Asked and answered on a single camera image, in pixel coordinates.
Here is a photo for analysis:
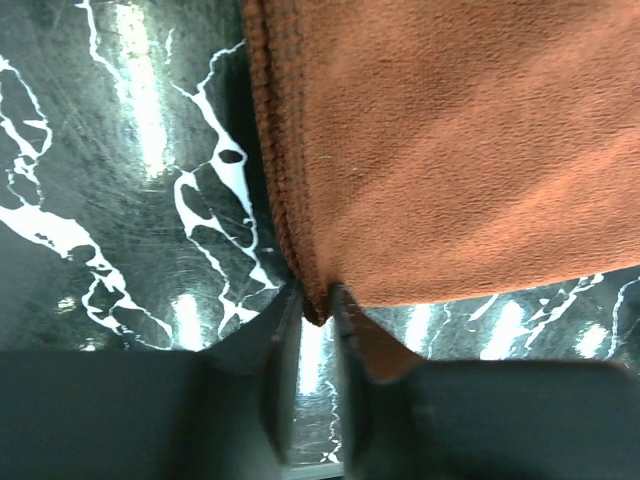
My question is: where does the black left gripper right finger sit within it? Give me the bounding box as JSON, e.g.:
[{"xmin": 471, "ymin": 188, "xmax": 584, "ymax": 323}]
[{"xmin": 331, "ymin": 284, "xmax": 639, "ymax": 479}]

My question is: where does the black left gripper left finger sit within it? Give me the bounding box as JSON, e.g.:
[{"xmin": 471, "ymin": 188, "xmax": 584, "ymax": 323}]
[{"xmin": 1, "ymin": 287, "xmax": 303, "ymax": 479}]

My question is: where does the brown towel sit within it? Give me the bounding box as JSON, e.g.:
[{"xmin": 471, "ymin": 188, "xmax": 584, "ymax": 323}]
[{"xmin": 240, "ymin": 0, "xmax": 640, "ymax": 384}]

